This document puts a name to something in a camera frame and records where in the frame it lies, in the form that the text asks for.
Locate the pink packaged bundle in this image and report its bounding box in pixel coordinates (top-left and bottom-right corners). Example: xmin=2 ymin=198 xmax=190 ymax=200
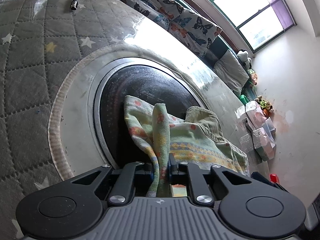
xmin=235 ymin=101 xmax=267 ymax=129
xmin=252 ymin=126 xmax=276 ymax=161

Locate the clear plastic storage box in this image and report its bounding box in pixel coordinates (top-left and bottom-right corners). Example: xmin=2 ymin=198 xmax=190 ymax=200
xmin=262 ymin=118 xmax=276 ymax=138

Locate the colourful patterned children's garment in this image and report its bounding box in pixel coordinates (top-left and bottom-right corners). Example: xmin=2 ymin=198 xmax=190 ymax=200
xmin=124 ymin=95 xmax=249 ymax=197

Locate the red plastic box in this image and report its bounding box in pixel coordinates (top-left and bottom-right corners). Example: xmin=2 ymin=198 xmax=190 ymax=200
xmin=270 ymin=173 xmax=280 ymax=184

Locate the round black table inset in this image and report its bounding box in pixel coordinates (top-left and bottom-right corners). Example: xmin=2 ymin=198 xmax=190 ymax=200
xmin=92 ymin=57 xmax=206 ymax=168

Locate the white plush toy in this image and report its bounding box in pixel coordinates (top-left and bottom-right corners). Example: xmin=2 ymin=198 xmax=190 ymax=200
xmin=237 ymin=50 xmax=252 ymax=69

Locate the purple curtain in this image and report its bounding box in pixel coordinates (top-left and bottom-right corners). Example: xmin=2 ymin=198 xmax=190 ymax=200
xmin=268 ymin=0 xmax=295 ymax=30

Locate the far pink packaged bundle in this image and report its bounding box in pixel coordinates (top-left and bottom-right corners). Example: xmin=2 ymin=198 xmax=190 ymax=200
xmin=235 ymin=101 xmax=267 ymax=129

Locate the upright butterfly print pillow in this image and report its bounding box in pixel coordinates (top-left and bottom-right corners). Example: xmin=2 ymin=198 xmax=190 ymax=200
xmin=168 ymin=9 xmax=222 ymax=58

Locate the blue corner sofa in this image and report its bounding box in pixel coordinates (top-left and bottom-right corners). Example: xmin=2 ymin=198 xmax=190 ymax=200
xmin=100 ymin=0 xmax=258 ymax=100

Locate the grey square cushion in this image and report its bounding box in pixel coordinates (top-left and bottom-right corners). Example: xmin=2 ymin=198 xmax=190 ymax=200
xmin=213 ymin=50 xmax=249 ymax=98

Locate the colourful plush toy pile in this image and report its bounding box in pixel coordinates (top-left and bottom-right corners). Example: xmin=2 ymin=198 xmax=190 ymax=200
xmin=255 ymin=95 xmax=274 ymax=118

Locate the near pink packaged bundle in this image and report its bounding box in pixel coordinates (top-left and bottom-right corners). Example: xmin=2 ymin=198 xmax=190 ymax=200
xmin=252 ymin=126 xmax=276 ymax=161

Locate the black marker pen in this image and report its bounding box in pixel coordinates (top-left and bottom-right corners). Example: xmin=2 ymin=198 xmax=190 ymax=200
xmin=70 ymin=0 xmax=78 ymax=11

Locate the lower butterfly print pillow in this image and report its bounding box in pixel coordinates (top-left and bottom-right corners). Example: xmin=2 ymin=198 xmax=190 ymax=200
xmin=123 ymin=0 xmax=184 ymax=30

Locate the green framed window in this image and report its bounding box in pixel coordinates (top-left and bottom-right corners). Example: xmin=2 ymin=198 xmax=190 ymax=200
xmin=167 ymin=0 xmax=297 ymax=53

